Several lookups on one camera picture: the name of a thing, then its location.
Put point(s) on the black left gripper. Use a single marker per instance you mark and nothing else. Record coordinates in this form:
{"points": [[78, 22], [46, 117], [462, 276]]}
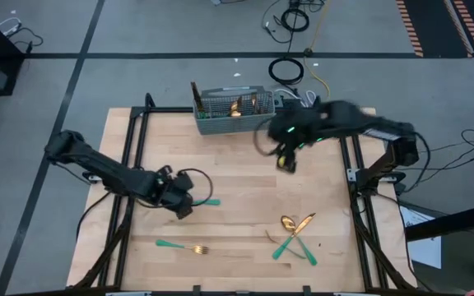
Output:
{"points": [[173, 187]]}

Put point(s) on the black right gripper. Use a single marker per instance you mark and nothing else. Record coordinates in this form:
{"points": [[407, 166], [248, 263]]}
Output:
{"points": [[294, 129]]}

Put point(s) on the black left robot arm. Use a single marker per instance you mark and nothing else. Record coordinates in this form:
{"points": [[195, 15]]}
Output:
{"points": [[109, 172]]}

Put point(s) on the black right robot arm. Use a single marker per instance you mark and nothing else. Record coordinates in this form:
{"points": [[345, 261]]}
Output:
{"points": [[385, 127]]}

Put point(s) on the black equipment box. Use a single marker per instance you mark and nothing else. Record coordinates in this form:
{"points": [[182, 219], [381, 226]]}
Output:
{"points": [[286, 103]]}

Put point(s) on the grey plastic cutlery basket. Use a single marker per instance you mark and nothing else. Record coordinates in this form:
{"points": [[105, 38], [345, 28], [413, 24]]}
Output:
{"points": [[237, 125]]}

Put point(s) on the white paper sheet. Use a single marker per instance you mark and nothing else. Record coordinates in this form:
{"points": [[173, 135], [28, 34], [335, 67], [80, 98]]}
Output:
{"points": [[424, 255]]}

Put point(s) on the black desk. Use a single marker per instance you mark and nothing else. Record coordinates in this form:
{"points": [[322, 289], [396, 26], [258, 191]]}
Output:
{"points": [[447, 225]]}

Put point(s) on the black metal rig frame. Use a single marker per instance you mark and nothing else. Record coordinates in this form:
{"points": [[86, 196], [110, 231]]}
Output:
{"points": [[167, 109]]}

